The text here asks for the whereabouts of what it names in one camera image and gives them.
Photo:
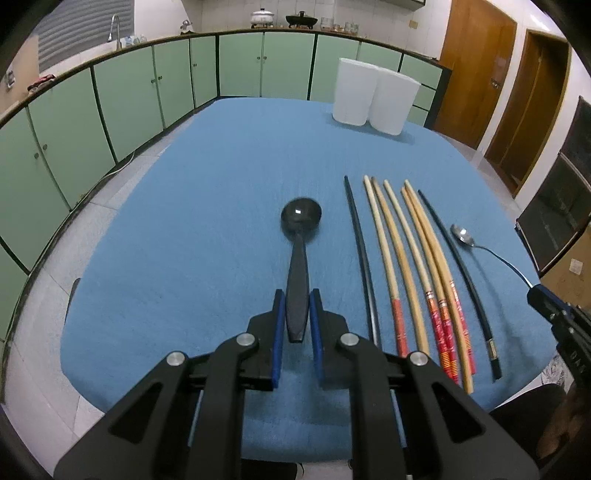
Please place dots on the white holder cup right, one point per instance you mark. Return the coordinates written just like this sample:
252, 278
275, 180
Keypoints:
394, 96

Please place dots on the bamboo chopstick red orange handle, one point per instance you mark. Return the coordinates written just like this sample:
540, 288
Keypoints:
445, 344

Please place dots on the black plastic ladle spoon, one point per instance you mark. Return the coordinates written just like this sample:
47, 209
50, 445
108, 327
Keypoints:
299, 219

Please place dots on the blue table cloth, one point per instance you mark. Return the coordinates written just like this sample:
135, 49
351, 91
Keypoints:
197, 248

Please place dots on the white holder cup left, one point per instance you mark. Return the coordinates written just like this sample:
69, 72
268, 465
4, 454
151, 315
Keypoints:
354, 91

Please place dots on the wooden door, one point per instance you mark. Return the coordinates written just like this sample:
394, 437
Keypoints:
477, 49

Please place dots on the green lower kitchen cabinets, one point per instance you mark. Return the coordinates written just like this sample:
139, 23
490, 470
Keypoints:
57, 145

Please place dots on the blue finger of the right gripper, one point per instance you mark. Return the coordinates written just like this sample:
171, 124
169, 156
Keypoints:
546, 303

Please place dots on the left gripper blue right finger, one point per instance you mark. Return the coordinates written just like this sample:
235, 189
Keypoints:
315, 304

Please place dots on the open wooden doorway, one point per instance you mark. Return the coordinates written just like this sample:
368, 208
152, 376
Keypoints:
532, 109

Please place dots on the black glass cabinet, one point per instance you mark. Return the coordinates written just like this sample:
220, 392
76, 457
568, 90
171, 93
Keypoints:
560, 210

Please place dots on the metal spoon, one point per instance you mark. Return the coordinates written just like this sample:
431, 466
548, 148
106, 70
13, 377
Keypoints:
464, 237

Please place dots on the white cooking pot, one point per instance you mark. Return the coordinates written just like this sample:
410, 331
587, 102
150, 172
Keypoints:
262, 18

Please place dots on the black chopstick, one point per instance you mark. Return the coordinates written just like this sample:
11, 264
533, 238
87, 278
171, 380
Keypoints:
366, 275
479, 308

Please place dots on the grey window blind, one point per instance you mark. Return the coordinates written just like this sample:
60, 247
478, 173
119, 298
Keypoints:
78, 25

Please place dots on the cardboard box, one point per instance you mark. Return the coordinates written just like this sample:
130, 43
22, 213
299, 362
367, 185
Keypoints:
569, 278

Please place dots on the white holder cup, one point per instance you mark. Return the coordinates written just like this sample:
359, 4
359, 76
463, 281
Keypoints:
354, 91
394, 96

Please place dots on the bamboo chopstick orange patterned handle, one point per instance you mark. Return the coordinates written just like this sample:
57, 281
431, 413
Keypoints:
434, 275

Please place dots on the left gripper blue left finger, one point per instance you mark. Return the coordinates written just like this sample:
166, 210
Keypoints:
279, 312

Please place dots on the bamboo chopstick red striped handle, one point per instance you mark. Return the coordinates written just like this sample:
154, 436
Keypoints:
464, 326

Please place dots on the long plain bamboo chopstick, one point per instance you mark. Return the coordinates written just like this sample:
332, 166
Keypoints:
445, 277

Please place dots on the chrome sink faucet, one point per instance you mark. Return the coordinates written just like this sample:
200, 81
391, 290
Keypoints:
114, 32

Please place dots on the black wok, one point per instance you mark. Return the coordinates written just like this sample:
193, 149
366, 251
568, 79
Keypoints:
301, 20

